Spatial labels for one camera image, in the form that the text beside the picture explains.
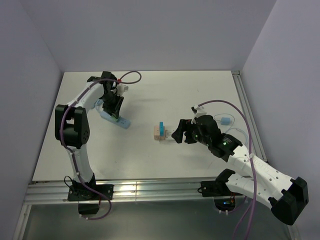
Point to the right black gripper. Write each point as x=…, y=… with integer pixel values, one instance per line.
x=184, y=125

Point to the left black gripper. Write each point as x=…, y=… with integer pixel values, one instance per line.
x=114, y=110

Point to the green plug adapter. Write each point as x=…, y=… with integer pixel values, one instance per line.
x=115, y=118

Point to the blue plug adapter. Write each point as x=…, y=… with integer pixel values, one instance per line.
x=162, y=130

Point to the pink cube socket adapter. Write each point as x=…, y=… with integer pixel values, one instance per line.
x=156, y=134

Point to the light blue charger with cable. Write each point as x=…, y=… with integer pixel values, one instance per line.
x=228, y=123

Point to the white plug adapter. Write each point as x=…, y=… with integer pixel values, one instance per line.
x=168, y=135

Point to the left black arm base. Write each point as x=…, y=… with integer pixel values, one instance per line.
x=89, y=198

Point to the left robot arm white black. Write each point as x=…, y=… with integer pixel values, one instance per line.
x=71, y=124

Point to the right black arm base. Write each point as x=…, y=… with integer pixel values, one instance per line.
x=215, y=192

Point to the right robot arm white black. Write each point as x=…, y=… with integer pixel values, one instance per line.
x=284, y=195

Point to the light blue power strip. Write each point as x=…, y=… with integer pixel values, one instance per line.
x=120, y=122

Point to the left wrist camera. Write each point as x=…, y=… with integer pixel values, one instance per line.
x=122, y=88

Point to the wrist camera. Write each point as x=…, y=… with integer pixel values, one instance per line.
x=198, y=111
x=122, y=88

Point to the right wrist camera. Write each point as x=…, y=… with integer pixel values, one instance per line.
x=198, y=111

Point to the aluminium right rail frame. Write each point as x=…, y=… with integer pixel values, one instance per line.
x=256, y=140

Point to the aluminium rail frame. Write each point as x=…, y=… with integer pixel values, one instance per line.
x=256, y=140
x=161, y=209

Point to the aluminium front rail frame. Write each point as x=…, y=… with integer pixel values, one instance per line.
x=161, y=209

